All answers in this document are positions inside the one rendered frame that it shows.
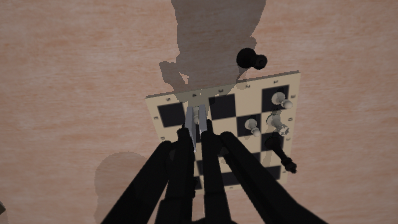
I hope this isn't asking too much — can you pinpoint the chessboard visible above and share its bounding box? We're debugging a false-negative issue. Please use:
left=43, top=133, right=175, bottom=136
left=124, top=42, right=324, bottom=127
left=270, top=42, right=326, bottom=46
left=145, top=72, right=301, bottom=195

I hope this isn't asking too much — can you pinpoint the white pawn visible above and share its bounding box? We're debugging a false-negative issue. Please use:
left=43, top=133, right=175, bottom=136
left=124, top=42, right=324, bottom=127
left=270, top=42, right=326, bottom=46
left=244, top=118, right=261, bottom=137
left=193, top=106, right=199, bottom=124
left=271, top=92, right=293, bottom=109

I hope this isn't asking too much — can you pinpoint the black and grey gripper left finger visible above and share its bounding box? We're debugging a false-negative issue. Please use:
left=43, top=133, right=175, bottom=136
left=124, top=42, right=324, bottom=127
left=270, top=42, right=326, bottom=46
left=101, top=106, right=196, bottom=224

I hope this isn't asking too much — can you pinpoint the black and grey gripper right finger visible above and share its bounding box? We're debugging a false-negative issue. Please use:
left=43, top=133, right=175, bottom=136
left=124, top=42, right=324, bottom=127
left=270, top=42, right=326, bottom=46
left=199, top=104, right=328, bottom=224

